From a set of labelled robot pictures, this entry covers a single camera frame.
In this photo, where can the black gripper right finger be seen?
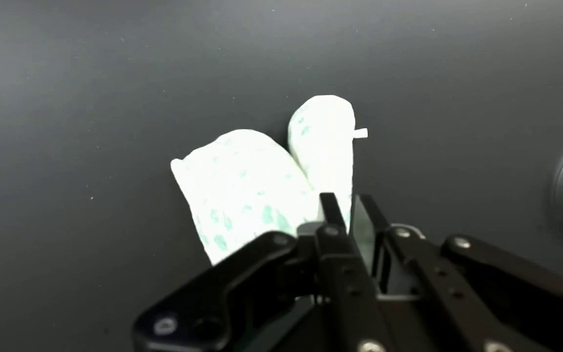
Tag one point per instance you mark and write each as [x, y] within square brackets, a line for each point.
[439, 280]

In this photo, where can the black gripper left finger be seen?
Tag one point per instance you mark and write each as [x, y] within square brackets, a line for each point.
[341, 280]

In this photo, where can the white cloth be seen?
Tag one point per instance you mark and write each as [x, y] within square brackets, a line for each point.
[249, 188]

